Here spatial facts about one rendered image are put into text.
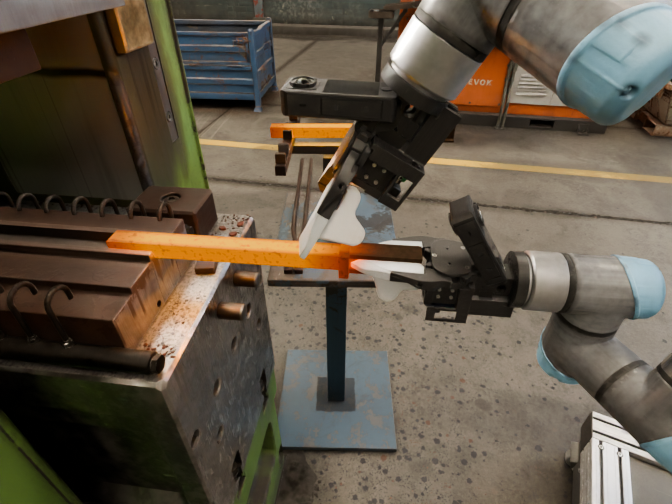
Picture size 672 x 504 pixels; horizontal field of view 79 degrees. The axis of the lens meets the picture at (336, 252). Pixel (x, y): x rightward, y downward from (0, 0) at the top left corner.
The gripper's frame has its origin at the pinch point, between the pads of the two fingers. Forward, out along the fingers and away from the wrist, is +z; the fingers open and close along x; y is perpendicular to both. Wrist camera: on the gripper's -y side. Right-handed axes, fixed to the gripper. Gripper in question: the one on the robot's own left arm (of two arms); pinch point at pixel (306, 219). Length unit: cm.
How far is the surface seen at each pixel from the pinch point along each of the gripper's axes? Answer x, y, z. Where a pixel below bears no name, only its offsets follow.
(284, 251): -1.0, -0.4, 5.3
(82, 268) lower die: -5.0, -21.9, 19.7
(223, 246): -0.8, -7.4, 9.4
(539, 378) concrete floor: 62, 116, 56
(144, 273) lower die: -4.5, -14.7, 16.2
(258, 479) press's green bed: 7, 28, 88
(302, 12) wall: 769, -95, 134
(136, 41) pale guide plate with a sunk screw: 28.0, -35.4, 3.6
